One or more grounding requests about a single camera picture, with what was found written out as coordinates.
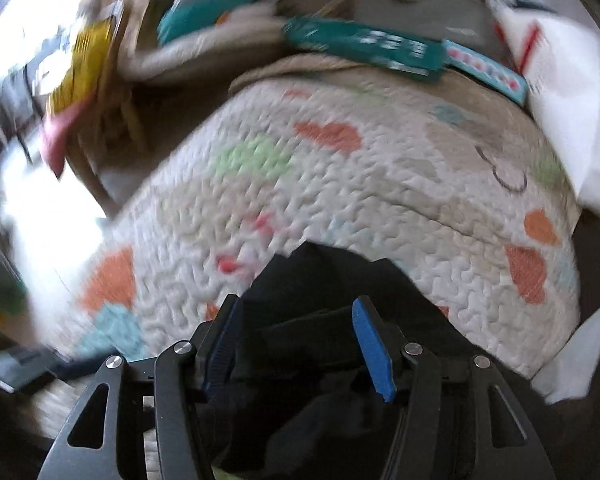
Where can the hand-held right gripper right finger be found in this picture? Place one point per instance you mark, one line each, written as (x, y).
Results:
(375, 355)

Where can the beige blanket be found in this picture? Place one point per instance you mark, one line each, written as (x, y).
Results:
(145, 55)

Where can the pink cloth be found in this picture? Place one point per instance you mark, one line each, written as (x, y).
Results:
(60, 130)

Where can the quilted blanket with colourful hearts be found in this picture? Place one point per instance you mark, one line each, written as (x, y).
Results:
(330, 185)

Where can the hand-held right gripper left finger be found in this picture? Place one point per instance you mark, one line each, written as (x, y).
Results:
(225, 345)

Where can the teal cloth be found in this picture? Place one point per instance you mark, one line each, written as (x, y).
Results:
(200, 17)

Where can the black pants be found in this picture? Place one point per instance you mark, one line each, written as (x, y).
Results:
(310, 340)

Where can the grey cloth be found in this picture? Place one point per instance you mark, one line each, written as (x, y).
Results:
(420, 5)

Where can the teal printed cloth strip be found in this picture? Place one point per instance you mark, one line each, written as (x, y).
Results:
(380, 45)

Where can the yellow packet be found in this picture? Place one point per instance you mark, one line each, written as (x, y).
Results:
(82, 62)

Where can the white cloth with red lines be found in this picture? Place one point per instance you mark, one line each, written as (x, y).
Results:
(555, 85)

